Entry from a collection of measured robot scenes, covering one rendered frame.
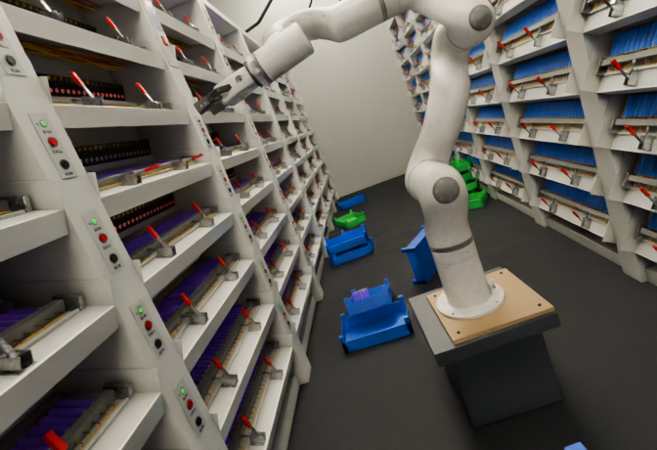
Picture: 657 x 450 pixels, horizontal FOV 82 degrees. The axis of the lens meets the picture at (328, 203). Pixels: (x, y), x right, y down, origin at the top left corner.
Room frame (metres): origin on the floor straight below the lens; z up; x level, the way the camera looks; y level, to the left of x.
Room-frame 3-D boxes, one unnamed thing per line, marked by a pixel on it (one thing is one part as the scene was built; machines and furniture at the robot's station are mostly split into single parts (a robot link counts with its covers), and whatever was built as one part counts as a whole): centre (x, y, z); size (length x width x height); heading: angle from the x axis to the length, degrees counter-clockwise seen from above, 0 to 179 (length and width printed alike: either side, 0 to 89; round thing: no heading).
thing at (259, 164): (2.12, 0.33, 0.88); 0.20 x 0.09 x 1.75; 82
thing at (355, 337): (1.53, 0.00, 0.04); 0.30 x 0.20 x 0.08; 82
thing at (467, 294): (1.00, -0.28, 0.39); 0.19 x 0.19 x 0.18
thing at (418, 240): (1.91, -0.38, 0.10); 0.30 x 0.08 x 0.20; 139
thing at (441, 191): (0.97, -0.28, 0.60); 0.19 x 0.12 x 0.24; 177
